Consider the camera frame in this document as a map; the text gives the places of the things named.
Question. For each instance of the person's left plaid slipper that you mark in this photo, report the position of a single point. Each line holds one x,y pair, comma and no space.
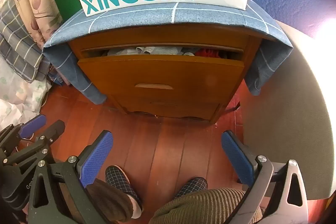
123,184

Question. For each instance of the blue checked cloth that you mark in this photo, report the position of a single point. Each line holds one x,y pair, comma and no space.
147,16

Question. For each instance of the red underwear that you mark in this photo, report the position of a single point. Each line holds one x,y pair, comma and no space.
210,53

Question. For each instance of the wooden nightstand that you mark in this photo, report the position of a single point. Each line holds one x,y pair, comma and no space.
157,36

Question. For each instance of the person's plaid slipper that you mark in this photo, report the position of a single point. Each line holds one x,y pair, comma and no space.
191,186
123,184

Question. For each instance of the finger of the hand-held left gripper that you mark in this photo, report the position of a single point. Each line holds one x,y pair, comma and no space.
32,124
53,130

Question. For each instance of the light blue underwear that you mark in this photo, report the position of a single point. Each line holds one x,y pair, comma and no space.
168,50

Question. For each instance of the person's right leg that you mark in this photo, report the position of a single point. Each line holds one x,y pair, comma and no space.
199,208

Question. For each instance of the blue printed packet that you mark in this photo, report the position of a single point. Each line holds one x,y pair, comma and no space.
55,75

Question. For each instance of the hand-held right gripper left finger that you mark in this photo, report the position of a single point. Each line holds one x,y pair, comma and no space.
97,158

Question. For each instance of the person's right plaid slipper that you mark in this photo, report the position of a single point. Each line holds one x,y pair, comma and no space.
191,186

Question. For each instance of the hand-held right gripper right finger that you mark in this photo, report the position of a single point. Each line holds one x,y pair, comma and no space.
236,158

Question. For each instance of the plastic-wrapped leaf print bedding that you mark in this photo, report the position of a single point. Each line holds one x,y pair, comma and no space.
18,100

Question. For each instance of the grey plaid quilt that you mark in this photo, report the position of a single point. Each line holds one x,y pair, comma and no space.
18,37

